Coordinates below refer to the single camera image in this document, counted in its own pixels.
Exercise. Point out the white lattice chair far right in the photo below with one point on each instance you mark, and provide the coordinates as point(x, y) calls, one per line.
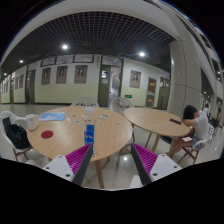
point(120, 104)

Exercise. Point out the round wooden table near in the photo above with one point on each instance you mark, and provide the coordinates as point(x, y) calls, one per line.
point(112, 133)

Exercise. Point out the green exit sign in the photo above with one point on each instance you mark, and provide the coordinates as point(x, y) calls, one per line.
point(128, 96)

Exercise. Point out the red round coaster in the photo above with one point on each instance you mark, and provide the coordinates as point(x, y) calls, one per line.
point(47, 134)

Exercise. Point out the white chair under person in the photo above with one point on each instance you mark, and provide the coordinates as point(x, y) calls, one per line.
point(192, 152)

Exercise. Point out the white pitcher jug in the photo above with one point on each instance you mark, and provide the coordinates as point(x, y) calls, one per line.
point(32, 121)

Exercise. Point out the blue paper sheet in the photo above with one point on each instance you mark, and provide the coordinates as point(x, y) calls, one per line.
point(58, 116)

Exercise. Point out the framed portrait right wall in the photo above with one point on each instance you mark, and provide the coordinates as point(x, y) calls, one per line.
point(135, 78)

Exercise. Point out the seated person white shirt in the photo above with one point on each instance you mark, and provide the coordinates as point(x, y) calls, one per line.
point(198, 122)

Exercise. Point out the black backpack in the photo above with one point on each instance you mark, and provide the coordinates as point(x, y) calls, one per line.
point(18, 136)

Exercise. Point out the clear plastic cup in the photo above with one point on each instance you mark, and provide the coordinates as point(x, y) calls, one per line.
point(89, 110)

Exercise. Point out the framed portrait on wall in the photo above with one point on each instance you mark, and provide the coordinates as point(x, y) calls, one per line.
point(80, 74)

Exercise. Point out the white lattice chair far left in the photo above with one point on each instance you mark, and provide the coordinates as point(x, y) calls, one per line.
point(86, 102)

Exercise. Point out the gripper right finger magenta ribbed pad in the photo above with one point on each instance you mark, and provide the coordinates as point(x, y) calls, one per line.
point(150, 166)

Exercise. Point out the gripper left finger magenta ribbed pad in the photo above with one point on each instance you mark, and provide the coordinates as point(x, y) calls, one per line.
point(73, 166)

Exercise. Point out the blue labelled water bottle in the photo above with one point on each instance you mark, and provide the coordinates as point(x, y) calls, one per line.
point(89, 134)

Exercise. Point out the white lattice chair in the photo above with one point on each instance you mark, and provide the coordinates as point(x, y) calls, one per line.
point(120, 104)
point(86, 102)

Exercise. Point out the black phone on table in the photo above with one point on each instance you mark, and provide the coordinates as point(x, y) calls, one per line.
point(175, 121)

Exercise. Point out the round wooden table far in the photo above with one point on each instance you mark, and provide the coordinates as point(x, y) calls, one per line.
point(156, 122)

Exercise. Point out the round wooden table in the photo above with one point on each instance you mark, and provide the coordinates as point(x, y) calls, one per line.
point(156, 122)
point(112, 133)

